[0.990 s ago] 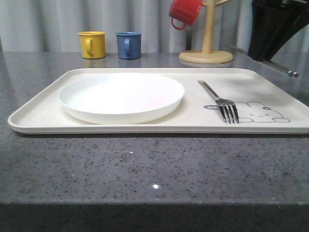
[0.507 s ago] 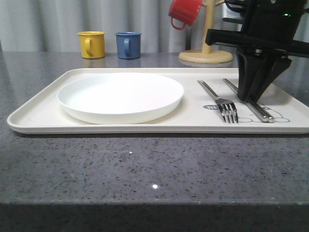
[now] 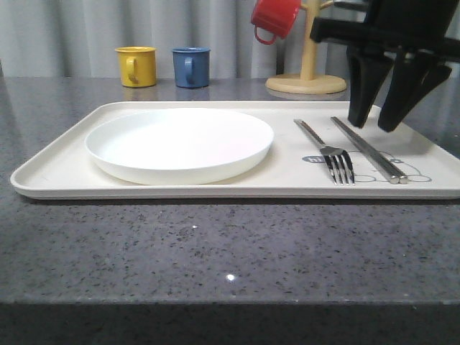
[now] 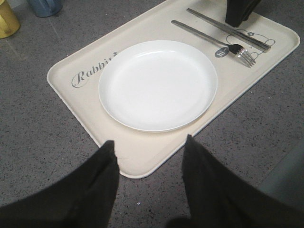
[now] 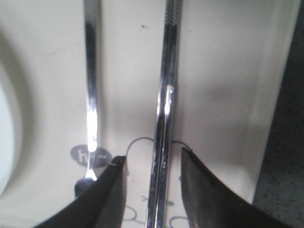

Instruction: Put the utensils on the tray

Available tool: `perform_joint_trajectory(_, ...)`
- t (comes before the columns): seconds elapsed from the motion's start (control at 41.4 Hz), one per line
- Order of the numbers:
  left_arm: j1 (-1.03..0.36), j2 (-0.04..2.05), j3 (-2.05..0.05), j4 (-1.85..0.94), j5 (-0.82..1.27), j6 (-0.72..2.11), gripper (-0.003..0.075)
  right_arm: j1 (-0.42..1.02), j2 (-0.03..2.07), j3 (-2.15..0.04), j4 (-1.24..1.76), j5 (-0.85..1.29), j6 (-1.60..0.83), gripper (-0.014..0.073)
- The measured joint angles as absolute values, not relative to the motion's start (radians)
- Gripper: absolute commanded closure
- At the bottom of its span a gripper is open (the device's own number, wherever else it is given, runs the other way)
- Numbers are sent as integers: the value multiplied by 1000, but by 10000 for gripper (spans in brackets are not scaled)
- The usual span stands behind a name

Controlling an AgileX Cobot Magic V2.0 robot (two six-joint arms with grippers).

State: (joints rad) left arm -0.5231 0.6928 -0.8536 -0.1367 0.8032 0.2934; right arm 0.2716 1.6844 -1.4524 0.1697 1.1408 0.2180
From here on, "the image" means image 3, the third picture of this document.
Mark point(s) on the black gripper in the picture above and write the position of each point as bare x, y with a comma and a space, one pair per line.
416, 26

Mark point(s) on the silver metal fork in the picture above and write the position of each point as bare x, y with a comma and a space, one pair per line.
337, 160

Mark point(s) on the white round plate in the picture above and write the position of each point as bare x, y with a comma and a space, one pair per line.
182, 146

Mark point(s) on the wooden mug tree stand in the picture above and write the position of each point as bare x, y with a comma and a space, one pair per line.
308, 81

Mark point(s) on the cream rabbit serving tray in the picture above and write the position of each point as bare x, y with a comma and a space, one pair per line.
293, 167

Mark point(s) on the red enamel mug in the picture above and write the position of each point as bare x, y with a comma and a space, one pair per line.
276, 17

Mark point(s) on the blue enamel mug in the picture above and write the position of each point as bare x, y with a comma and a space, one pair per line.
191, 66

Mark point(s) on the yellow enamel mug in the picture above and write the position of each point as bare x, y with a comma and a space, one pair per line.
137, 66

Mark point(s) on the grey curtain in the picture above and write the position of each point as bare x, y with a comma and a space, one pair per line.
79, 38

